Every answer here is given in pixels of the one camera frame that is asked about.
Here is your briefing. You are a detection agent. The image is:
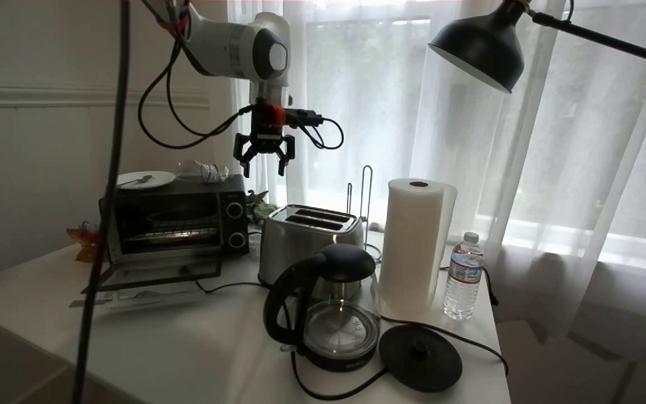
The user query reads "green plant decoration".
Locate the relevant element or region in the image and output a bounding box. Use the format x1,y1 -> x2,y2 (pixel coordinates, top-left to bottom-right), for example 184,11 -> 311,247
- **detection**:
246,190 -> 278,226

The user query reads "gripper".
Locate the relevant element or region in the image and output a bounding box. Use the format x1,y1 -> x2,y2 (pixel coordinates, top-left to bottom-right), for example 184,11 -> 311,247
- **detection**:
233,103 -> 296,179

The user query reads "toaster oven door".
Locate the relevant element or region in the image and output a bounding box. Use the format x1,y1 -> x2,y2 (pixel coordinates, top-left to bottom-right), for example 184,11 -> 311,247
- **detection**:
70,259 -> 224,310

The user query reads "white curtain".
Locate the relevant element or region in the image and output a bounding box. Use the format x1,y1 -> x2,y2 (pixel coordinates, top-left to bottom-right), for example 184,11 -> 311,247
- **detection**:
227,0 -> 646,362

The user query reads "silver toaster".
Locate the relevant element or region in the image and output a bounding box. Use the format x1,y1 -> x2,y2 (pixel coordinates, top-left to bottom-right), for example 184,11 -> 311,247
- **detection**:
257,204 -> 365,288

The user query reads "glass electric kettle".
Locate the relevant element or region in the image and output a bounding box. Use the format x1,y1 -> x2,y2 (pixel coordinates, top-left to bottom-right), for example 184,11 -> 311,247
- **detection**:
262,243 -> 382,373

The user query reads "toaster oven door handle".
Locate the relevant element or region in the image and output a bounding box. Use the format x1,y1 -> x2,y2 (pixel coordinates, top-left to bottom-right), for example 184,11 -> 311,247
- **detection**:
70,284 -> 207,310

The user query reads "plastic water bottle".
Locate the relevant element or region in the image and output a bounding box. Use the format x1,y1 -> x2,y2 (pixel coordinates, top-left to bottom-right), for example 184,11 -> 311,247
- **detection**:
443,231 -> 485,322

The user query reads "black lamp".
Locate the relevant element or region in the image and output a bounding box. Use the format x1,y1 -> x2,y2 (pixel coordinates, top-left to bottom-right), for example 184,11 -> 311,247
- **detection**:
428,0 -> 646,94

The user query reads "black kettle base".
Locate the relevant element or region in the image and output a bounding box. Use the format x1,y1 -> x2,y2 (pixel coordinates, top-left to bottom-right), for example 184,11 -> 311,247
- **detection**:
379,324 -> 464,393

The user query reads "white plate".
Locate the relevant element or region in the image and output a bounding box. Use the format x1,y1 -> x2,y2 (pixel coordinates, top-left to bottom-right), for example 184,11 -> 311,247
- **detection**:
116,171 -> 177,190

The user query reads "paper towel roll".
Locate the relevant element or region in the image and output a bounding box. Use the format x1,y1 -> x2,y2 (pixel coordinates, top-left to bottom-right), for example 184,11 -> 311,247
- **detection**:
379,178 -> 459,318

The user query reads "clear plastic bag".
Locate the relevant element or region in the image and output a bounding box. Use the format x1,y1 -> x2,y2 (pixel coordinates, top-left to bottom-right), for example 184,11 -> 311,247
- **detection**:
174,159 -> 230,185

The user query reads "black toaster oven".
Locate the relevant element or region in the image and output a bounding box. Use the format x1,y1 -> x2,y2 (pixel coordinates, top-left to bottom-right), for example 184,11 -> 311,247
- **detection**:
70,173 -> 250,310

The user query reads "wire paper towel holder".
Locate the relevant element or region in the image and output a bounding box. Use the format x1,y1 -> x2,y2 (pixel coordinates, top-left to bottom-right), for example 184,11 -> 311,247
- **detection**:
347,164 -> 383,264

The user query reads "orange decoration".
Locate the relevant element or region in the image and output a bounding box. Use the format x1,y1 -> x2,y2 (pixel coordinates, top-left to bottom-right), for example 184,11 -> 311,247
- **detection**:
66,221 -> 100,264

